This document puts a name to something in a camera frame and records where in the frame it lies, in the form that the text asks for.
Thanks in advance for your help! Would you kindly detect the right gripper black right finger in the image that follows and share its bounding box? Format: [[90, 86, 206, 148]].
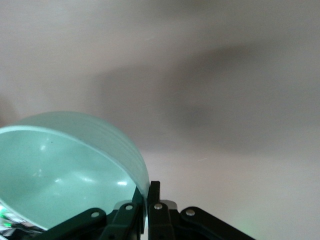
[[147, 180, 256, 240]]

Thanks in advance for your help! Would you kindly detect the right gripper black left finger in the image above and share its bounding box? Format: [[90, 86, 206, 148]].
[[37, 186, 147, 240]]

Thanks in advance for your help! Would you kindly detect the green bowl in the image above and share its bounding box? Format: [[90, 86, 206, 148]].
[[0, 111, 151, 231]]

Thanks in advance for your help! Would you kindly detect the circuit box with green lights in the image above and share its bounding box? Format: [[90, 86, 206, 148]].
[[0, 203, 43, 237]]

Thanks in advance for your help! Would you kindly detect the brown table cover mat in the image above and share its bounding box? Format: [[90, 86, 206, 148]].
[[0, 0, 320, 240]]

